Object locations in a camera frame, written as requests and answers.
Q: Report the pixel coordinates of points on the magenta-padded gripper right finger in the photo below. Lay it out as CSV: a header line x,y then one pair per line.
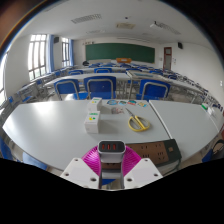
x,y
143,171

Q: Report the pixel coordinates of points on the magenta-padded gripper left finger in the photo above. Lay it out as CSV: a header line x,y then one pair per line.
x,y
78,171

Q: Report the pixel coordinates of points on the dark power strip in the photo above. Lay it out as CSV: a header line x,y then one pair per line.
x,y
150,151

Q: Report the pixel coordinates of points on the white carton with green print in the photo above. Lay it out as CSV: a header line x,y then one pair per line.
x,y
91,124

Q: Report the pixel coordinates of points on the small crumpled wrapper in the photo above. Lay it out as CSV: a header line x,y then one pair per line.
x,y
116,110

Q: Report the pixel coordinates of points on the small colourful card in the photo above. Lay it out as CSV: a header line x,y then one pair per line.
x,y
142,104
132,103
111,102
122,102

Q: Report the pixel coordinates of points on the small white carton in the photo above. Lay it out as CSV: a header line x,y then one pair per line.
x,y
94,105

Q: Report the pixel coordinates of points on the black bag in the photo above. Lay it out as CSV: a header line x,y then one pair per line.
x,y
218,146

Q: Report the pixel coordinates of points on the green and white box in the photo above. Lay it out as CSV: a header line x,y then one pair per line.
x,y
204,106

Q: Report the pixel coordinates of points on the small white box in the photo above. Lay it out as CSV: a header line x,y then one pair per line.
x,y
211,110

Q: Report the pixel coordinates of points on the rows of white classroom desks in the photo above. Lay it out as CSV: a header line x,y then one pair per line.
x,y
76,76

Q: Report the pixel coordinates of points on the shallow rectangular tray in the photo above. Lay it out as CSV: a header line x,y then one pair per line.
x,y
142,75

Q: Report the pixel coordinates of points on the group of blue classroom chairs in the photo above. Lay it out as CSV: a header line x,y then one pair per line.
x,y
102,70

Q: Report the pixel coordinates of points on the black office chair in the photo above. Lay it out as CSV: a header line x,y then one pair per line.
x,y
85,63

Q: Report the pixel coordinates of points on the orange lectern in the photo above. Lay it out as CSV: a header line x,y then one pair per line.
x,y
123,60

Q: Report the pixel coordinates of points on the brown door with window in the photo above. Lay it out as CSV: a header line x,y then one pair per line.
x,y
167,59

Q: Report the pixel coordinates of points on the curved edge window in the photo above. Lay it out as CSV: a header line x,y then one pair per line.
x,y
2,80

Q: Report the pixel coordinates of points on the blue curtain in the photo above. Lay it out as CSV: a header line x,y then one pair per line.
x,y
71,52
50,53

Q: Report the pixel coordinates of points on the narrow multi-pane window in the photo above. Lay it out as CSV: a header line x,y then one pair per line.
x,y
65,52

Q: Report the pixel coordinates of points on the green chalkboard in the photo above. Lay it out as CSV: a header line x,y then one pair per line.
x,y
120,52

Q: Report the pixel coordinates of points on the large multi-pane window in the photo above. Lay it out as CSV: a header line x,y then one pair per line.
x,y
36,55

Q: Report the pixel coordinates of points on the ceiling projector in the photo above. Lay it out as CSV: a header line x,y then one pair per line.
x,y
154,25

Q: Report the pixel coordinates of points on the ceiling air conditioner unit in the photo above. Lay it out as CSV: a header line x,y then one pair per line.
x,y
125,25

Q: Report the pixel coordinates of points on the group of ceiling light panels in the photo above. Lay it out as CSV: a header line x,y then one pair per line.
x,y
86,18

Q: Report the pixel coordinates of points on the blue chair with metal frame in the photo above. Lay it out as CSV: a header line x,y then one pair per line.
x,y
33,161
208,156
108,182
153,90
5,150
67,89
100,87

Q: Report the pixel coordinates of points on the black wall speaker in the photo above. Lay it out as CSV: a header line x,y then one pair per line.
x,y
180,45
56,39

